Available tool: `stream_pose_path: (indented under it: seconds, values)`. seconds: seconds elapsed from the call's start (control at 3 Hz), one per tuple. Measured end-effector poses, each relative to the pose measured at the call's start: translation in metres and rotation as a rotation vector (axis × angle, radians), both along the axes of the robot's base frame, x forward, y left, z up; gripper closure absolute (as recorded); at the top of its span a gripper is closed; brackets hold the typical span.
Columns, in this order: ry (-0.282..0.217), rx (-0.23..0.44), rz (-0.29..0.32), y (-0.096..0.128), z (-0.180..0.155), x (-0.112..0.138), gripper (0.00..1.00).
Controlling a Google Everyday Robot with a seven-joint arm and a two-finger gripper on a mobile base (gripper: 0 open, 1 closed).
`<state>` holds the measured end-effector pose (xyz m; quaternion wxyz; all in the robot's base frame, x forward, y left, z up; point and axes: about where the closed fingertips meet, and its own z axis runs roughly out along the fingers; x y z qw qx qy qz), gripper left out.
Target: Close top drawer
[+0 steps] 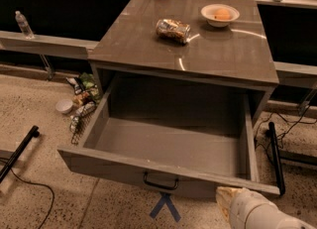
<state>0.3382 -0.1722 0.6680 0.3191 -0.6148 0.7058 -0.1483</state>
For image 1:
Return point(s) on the tan padded gripper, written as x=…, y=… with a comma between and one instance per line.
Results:
x=248, y=209

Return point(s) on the grey top drawer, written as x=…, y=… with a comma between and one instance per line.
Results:
x=198, y=133

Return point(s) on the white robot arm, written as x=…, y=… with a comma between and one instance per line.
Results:
x=246, y=209

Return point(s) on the grey cabinet with glossy top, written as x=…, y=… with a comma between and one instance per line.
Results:
x=235, y=56

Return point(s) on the blue tape cross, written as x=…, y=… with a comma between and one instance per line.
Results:
x=165, y=201

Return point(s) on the black stand bar right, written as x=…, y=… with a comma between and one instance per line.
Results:
x=276, y=159

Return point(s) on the black stand bar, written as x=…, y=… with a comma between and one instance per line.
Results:
x=33, y=133
x=276, y=159

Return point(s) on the grey side shelf right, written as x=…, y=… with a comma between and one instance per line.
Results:
x=297, y=75

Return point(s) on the grey side shelf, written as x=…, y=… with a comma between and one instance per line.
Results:
x=46, y=45
x=297, y=75

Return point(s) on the snack packets on floor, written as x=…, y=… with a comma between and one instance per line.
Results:
x=82, y=95

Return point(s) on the green snack bag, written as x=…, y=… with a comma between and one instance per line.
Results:
x=87, y=80

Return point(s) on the orange fruit in bowl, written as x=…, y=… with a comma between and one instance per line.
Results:
x=222, y=14

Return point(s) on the small white bowl on floor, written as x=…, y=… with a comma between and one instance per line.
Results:
x=64, y=106

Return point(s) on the black stand bar left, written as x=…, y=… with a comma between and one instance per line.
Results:
x=33, y=133

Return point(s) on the grey side shelf left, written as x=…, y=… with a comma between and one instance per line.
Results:
x=46, y=45

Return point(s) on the clear plastic water bottle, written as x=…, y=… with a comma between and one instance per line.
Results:
x=24, y=25

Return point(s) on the black drawer handle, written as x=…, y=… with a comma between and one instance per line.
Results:
x=160, y=183

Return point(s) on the black wire basket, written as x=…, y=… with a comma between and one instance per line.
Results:
x=80, y=120

